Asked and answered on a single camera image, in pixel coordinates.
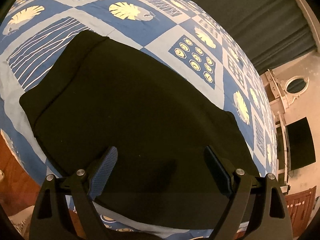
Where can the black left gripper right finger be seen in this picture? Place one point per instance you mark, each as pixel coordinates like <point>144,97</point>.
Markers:
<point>259,200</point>

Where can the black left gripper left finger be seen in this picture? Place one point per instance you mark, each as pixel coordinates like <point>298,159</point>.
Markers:
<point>51,218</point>

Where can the black pants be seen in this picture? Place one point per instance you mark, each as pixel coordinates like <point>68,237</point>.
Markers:
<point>101,94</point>

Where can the black television screen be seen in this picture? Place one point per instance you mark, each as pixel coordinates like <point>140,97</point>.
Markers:
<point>302,150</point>

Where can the white oval vanity mirror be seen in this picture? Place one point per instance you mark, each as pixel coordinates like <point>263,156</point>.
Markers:
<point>295,87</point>

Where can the white dressing table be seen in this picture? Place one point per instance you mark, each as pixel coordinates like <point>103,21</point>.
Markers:
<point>276,95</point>

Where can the blue patterned bed sheet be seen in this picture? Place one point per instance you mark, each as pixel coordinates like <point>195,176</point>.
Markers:
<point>177,33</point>

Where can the white tv stand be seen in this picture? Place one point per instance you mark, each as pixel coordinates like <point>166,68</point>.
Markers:
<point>283,153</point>

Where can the dark green curtain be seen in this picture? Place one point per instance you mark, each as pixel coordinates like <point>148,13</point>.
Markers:
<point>270,32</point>

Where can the brown wooden cabinet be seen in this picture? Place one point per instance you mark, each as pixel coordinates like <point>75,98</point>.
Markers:
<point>300,206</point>

